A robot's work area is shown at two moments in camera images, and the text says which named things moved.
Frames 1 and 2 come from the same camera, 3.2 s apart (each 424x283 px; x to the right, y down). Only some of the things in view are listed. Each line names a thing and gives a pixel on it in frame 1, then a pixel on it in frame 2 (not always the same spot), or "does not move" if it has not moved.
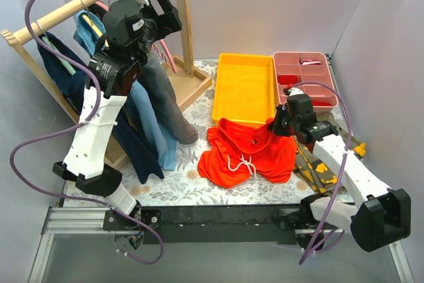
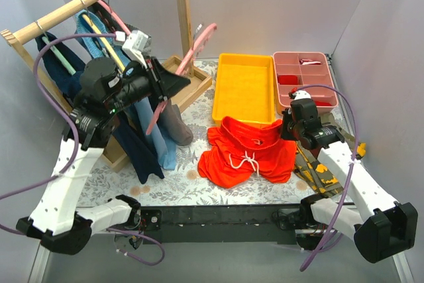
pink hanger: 173,65 -> 185,63
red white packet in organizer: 308,61 does not move
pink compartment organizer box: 311,72 does not move
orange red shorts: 236,154 does not move
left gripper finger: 158,20 -> 164,96
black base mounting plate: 207,224 does not move
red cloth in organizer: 316,103 does not move
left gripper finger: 169,18 -> 169,83
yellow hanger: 95,27 does not move
